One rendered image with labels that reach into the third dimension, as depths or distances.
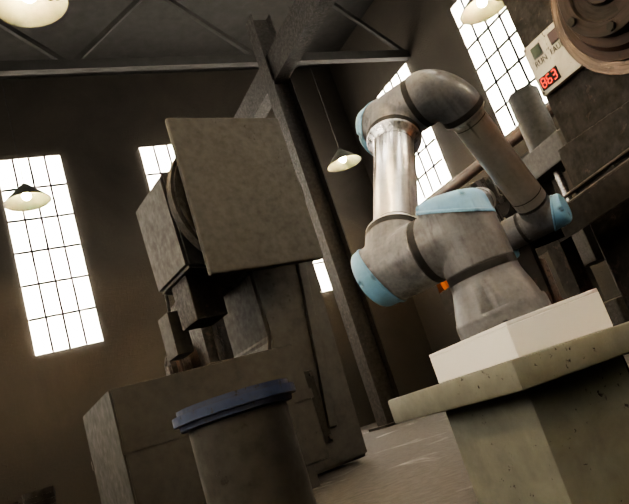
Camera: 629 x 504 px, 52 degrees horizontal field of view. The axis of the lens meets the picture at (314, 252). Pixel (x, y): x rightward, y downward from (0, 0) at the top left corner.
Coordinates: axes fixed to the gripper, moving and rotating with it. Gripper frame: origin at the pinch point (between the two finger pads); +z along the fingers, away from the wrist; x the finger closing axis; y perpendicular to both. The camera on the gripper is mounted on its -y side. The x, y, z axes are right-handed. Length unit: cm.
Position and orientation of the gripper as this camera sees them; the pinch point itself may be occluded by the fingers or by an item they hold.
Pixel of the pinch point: (496, 200)
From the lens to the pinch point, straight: 190.1
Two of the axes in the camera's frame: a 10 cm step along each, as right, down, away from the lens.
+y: -4.2, -9.1, 0.1
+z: 4.0, -1.8, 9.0
